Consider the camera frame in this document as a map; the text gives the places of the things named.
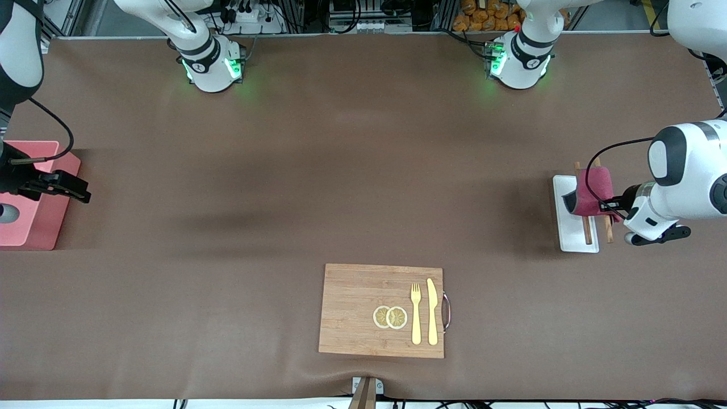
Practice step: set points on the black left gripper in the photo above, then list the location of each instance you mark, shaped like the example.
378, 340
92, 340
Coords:
627, 198

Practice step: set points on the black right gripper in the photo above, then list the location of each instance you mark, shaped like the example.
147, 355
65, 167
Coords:
12, 177

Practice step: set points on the pink cloth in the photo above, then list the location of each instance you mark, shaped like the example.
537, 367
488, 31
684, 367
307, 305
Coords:
590, 190

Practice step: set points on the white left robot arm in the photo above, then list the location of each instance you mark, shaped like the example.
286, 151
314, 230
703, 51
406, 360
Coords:
687, 170

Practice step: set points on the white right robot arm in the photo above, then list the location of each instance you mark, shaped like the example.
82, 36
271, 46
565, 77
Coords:
210, 68

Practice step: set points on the pink plastic bin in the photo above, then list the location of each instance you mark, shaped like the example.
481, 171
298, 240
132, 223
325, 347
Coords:
34, 227

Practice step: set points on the white rack base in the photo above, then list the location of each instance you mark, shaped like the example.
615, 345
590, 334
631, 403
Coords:
571, 238

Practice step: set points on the yellow plastic knife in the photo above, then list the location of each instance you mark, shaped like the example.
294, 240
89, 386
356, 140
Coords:
433, 318

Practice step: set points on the orange snack bags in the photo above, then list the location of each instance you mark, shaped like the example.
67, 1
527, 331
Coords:
488, 14

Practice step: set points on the yellow plastic fork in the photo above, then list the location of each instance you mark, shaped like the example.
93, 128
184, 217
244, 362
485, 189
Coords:
416, 324

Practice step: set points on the lemon slice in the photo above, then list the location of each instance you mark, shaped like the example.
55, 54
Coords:
379, 317
397, 318

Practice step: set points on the brown table cover mat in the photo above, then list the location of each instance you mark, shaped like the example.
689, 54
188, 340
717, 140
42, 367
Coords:
363, 170

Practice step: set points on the white power strip with plugs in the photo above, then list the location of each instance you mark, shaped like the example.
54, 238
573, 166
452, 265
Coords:
250, 17

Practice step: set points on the grey socket strip device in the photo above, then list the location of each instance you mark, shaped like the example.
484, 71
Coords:
369, 25

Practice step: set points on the grey mount bracket with post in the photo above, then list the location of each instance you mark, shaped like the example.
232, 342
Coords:
363, 397

